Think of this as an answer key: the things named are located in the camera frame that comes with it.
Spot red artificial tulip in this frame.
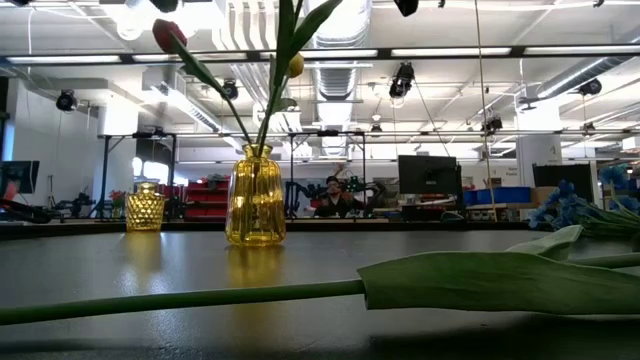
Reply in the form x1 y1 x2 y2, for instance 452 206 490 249
152 18 254 149

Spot yellow artificial tulip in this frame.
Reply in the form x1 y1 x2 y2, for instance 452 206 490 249
256 0 345 152

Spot tall amber glass vase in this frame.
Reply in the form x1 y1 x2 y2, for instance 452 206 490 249
224 143 288 247

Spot blue artificial flower bunch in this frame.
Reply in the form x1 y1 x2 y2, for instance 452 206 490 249
528 162 640 239

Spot red potted flowers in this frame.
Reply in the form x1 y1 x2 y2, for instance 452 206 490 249
108 188 127 219

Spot small amber glass vase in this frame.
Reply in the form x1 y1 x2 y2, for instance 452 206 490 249
124 181 167 233

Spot overhead light bar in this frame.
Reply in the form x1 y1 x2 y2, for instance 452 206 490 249
0 44 640 66

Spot black computer monitor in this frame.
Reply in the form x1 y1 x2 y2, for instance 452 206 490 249
397 154 464 197

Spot red tool cabinet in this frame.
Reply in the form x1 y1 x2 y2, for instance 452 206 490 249
183 178 232 222

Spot person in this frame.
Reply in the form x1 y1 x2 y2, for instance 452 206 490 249
313 174 367 219

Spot blue plastic bin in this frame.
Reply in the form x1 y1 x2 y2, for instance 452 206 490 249
462 186 532 206

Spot small dark monitor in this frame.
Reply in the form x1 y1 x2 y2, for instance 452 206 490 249
0 159 41 201

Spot cardboard box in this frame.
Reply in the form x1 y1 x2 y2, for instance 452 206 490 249
530 186 562 204

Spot wide dark screen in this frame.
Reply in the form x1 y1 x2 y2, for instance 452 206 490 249
532 163 596 202

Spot long green tulip stem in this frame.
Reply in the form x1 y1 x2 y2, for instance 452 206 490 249
0 223 640 327

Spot thin hanging cord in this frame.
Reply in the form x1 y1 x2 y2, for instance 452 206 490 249
473 0 497 212

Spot black metal frame stand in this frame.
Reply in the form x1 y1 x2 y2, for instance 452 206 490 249
288 129 368 219
101 131 178 220

